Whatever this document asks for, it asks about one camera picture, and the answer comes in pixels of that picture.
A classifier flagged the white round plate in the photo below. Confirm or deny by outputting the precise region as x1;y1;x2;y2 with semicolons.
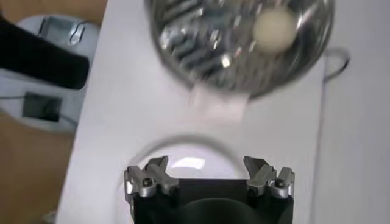
117;135;248;195

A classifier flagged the white and black robot body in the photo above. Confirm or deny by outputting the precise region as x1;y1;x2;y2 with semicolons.
0;13;101;135

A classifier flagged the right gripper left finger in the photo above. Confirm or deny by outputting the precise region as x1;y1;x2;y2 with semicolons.
124;155;180;203

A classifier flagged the stainless steel steamer basket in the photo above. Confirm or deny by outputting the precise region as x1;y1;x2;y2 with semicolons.
146;0;351;100

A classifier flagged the white steamed baozi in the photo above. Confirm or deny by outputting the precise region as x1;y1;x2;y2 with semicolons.
252;7;298;54

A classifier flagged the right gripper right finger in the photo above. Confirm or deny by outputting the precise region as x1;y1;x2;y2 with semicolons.
243;155;296;200

